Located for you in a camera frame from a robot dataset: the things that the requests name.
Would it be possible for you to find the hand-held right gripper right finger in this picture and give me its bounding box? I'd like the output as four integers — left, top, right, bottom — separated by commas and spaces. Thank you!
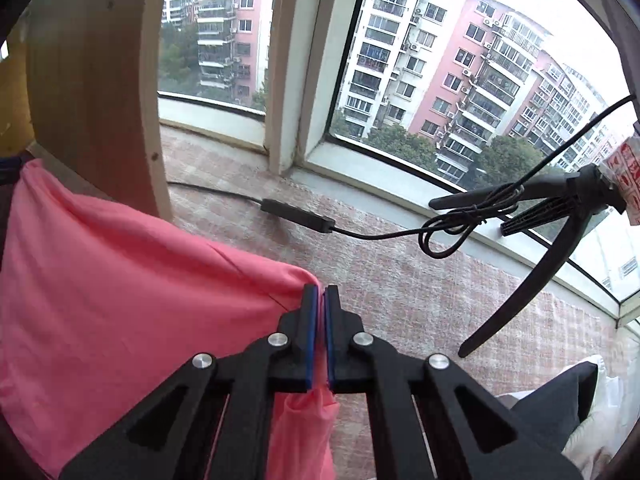
322, 285, 583, 480

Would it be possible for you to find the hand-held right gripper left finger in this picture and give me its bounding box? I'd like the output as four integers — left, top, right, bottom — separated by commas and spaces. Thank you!
59, 284, 321, 480

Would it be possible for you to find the pink t-shirt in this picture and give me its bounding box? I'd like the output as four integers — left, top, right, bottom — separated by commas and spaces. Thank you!
0, 159, 337, 480

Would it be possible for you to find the pile of dark clothes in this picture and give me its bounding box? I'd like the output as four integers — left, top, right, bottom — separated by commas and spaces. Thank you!
157, 0, 640, 331

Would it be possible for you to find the black garment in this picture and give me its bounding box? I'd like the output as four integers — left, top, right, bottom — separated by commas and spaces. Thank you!
500, 362, 598, 461

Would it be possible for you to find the pink apartment building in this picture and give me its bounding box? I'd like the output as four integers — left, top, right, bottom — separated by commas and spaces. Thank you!
160, 0, 631, 186

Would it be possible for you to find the white shirt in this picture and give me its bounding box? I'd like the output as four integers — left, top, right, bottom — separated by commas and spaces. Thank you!
565, 355, 631, 476

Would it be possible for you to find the light laminate wooden board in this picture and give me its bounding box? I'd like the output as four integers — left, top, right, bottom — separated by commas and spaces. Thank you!
25, 0, 173, 221

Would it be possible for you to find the red patterned paper packet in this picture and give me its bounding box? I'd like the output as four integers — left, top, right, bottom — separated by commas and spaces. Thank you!
600, 132, 640, 226

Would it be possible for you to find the pine wood panel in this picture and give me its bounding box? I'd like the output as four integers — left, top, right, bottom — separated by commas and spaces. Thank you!
0, 35, 36, 158

